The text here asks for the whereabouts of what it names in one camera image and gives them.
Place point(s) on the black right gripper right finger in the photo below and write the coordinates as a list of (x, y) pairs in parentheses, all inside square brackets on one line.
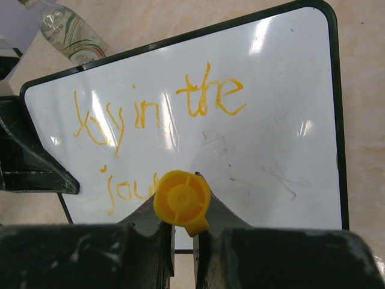
[(234, 254)]

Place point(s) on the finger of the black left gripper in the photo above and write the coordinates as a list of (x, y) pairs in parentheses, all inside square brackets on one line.
[(26, 167)]

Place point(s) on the white whiteboard black frame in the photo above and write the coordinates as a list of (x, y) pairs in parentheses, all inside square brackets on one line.
[(254, 104)]

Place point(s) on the clear glass bottle green cap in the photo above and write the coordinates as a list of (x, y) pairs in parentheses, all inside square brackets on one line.
[(67, 32)]

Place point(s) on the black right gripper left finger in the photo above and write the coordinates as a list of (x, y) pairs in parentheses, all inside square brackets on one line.
[(137, 252)]

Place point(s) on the yellow capped white marker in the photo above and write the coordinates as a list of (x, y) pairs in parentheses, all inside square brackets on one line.
[(182, 199)]

